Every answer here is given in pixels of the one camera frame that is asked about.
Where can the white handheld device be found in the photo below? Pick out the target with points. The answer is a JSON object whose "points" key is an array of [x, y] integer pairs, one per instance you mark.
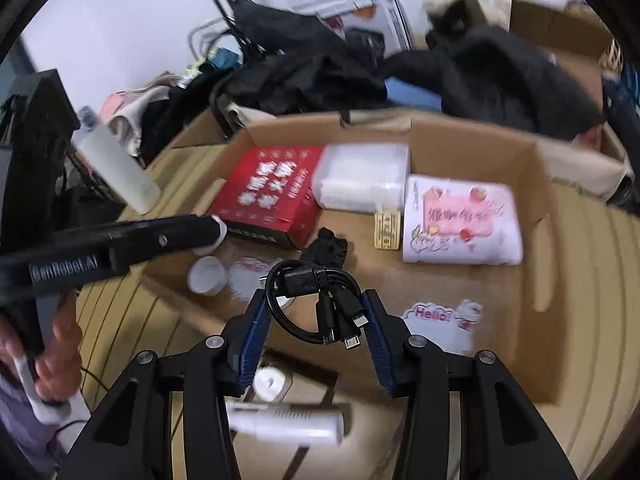
{"points": [[290, 422]]}

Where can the black fleece garment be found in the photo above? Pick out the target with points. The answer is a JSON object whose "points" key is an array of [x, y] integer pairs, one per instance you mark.
{"points": [[510, 80]]}

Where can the plain cardboard box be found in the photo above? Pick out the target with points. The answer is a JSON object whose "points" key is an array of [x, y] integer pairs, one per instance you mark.
{"points": [[555, 25]]}

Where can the teal pouch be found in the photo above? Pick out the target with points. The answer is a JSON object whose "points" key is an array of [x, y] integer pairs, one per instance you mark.
{"points": [[224, 59]]}

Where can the beige pink cloth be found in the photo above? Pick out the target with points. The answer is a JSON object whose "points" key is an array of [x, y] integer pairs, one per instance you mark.
{"points": [[132, 110]]}

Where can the small black cloth item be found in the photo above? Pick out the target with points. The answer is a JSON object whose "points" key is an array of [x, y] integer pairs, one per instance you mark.
{"points": [[326, 247]]}

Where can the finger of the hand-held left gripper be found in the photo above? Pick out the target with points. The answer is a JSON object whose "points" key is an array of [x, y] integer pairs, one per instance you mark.
{"points": [[165, 237]]}

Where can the white round adapter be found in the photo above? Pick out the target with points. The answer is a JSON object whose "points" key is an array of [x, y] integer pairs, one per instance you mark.
{"points": [[270, 384]]}

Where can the white speech bubble sticker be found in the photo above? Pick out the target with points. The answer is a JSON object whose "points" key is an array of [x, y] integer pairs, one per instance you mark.
{"points": [[440, 327], [250, 275]]}

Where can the pink white printed box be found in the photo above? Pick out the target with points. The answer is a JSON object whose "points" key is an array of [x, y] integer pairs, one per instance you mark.
{"points": [[460, 220]]}

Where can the small gold card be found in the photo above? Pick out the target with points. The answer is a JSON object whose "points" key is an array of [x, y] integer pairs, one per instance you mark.
{"points": [[387, 230]]}

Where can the dark blue cloth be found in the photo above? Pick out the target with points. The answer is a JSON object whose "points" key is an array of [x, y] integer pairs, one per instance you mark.
{"points": [[622, 97]]}

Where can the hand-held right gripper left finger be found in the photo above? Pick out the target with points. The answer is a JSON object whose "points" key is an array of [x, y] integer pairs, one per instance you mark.
{"points": [[255, 332]]}

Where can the person's left hand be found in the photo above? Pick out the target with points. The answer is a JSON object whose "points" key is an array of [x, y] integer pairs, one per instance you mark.
{"points": [[60, 355]]}

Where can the red printed box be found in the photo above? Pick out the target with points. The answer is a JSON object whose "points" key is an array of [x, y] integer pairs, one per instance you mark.
{"points": [[265, 190]]}

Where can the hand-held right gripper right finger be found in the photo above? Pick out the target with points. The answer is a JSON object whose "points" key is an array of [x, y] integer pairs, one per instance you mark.
{"points": [[380, 347]]}

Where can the printed product carton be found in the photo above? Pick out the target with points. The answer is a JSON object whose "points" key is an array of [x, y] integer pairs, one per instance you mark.
{"points": [[380, 20]]}

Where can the translucent white bottle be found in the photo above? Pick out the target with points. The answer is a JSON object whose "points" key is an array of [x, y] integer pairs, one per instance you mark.
{"points": [[117, 165]]}

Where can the black jacket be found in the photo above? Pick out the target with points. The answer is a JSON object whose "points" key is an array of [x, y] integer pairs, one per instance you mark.
{"points": [[300, 70]]}

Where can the beige canvas bag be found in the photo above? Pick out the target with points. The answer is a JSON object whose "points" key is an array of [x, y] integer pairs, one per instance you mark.
{"points": [[585, 170]]}

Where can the clear plastic box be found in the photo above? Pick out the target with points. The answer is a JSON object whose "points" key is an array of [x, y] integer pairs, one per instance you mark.
{"points": [[362, 177]]}

